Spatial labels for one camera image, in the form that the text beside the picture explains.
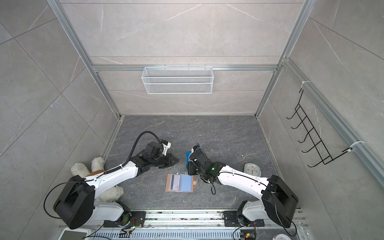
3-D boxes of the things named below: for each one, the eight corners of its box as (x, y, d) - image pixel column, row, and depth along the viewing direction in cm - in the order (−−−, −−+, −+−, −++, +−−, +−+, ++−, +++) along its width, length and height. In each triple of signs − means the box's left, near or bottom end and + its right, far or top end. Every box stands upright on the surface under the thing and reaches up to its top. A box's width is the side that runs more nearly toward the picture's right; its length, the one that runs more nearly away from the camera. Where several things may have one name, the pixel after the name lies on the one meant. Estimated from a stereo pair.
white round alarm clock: (244, 173, 91) (245, 171, 89) (244, 164, 95) (245, 162, 93) (259, 176, 90) (261, 174, 87) (258, 167, 94) (260, 165, 91)
